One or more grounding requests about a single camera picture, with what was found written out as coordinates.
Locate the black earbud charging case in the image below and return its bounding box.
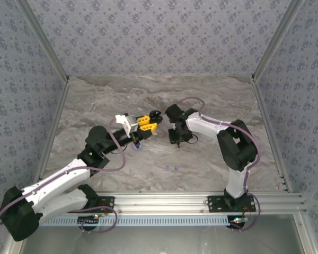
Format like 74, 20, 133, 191
149, 110, 163, 124

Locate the small black electronics board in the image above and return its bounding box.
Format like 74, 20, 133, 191
229, 215, 249, 229
77, 214, 101, 226

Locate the grey metal base panel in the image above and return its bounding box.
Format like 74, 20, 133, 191
18, 214, 305, 254

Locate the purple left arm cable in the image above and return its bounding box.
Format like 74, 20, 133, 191
0, 117, 127, 225

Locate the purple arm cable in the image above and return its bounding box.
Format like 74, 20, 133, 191
0, 117, 127, 225
179, 96, 262, 195

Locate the aluminium table side rail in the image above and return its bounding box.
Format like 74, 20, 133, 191
251, 78, 318, 254
1, 79, 71, 254

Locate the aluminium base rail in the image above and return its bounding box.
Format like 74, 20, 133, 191
94, 192, 307, 215

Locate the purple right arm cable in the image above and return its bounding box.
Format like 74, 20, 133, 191
179, 96, 262, 195

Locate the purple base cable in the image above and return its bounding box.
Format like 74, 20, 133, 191
230, 194, 262, 232
80, 205, 119, 235

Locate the white slotted cable tray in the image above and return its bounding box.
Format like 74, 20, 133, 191
39, 214, 242, 227

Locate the aluminium frame post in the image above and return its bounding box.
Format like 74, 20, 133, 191
251, 0, 307, 80
14, 0, 71, 83

